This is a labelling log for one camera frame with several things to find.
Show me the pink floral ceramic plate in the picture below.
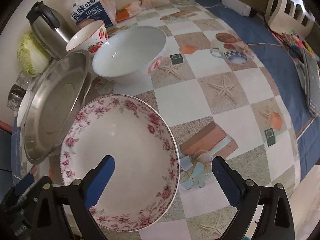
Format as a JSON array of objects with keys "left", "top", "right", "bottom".
[{"left": 60, "top": 94, "right": 180, "bottom": 232}]

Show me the silver flat device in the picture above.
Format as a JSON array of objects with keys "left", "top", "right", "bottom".
[{"left": 303, "top": 48, "right": 319, "bottom": 116}]

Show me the strawberry pattern ceramic bowl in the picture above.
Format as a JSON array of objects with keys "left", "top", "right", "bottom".
[{"left": 65, "top": 20, "right": 108, "bottom": 57}]

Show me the checkered patterned tablecloth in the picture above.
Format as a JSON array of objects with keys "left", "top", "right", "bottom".
[{"left": 86, "top": 0, "right": 319, "bottom": 239}]

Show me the orange snack packet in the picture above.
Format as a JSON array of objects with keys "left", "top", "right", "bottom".
[
  {"left": 139, "top": 0, "right": 170, "bottom": 10},
  {"left": 116, "top": 3, "right": 142, "bottom": 22}
]

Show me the glass teapot brown handle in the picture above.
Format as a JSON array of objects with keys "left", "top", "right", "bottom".
[{"left": 7, "top": 84, "right": 26, "bottom": 111}]

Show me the stainless steel thermos jug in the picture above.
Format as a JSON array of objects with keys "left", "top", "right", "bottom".
[{"left": 26, "top": 1, "right": 75, "bottom": 60}]

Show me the toast bread bag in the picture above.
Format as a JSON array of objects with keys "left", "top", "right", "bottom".
[{"left": 70, "top": 0, "right": 117, "bottom": 29}]

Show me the white chair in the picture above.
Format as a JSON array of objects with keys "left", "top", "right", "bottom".
[{"left": 265, "top": 0, "right": 315, "bottom": 38}]

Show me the stainless steel round tray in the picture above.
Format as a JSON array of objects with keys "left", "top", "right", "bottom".
[{"left": 23, "top": 50, "right": 92, "bottom": 165}]

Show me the napa cabbage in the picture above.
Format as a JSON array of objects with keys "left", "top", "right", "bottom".
[{"left": 17, "top": 31, "right": 52, "bottom": 76}]

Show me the white square ceramic bowl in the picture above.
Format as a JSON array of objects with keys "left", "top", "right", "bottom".
[{"left": 17, "top": 89, "right": 32, "bottom": 128}]

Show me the colourful clutter pile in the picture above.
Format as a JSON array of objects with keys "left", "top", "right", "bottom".
[{"left": 271, "top": 31, "right": 316, "bottom": 59}]

